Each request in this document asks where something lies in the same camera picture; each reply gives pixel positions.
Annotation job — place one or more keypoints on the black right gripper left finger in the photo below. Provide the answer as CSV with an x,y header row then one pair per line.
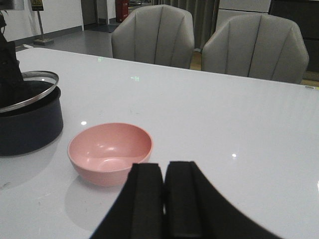
x,y
137,212

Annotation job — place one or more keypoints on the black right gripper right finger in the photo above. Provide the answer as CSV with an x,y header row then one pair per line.
x,y
196,210

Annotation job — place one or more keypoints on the pink bowl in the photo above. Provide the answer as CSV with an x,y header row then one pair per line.
x,y
104,154

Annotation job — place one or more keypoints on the dark blue saucepan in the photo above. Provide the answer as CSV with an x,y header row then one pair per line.
x,y
31,127

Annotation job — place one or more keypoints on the glass lid with blue knob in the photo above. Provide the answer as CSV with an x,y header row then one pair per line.
x,y
29,87

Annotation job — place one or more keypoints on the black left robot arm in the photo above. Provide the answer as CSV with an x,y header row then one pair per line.
x,y
7,69

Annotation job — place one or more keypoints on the left grey upholstered chair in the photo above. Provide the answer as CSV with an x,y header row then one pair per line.
x,y
156,34

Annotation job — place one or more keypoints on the grey upholstered chair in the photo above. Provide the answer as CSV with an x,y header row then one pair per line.
x,y
258,46
156,34

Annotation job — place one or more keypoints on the right grey upholstered chair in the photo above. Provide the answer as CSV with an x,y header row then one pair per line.
x,y
258,46

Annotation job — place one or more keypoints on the white cabinet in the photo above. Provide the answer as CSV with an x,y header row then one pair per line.
x,y
230,8

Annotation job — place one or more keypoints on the red trash bin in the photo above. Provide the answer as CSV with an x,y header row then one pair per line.
x,y
121,10

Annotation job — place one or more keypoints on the yellow sign stand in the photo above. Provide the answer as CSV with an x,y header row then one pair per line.
x,y
37,6

